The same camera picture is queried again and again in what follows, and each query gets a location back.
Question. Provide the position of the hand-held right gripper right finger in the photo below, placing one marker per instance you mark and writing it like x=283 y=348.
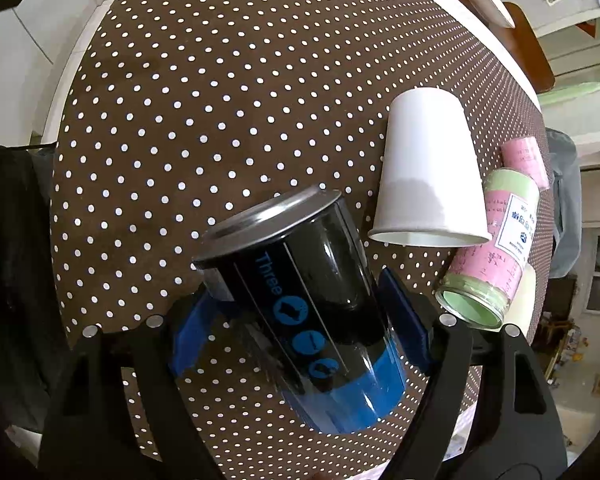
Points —
x=406 y=321

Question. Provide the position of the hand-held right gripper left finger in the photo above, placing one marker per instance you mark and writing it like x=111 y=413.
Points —
x=189 y=334

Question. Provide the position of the black and blue cup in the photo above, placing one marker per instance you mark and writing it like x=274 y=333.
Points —
x=300 y=280

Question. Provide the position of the white paper cup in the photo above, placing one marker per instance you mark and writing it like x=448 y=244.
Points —
x=430 y=170

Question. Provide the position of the cream white container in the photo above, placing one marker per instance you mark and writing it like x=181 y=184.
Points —
x=524 y=295

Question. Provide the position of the green and pink jar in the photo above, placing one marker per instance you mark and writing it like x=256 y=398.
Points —
x=505 y=230

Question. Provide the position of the grey garment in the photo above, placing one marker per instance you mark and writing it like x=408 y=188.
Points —
x=566 y=200

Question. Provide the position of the pink paper roll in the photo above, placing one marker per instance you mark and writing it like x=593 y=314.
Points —
x=526 y=156

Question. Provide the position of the brown polka dot tablecloth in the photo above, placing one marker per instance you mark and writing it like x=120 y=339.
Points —
x=230 y=85

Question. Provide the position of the brown wooden furniture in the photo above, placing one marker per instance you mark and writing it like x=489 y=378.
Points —
x=527 y=45

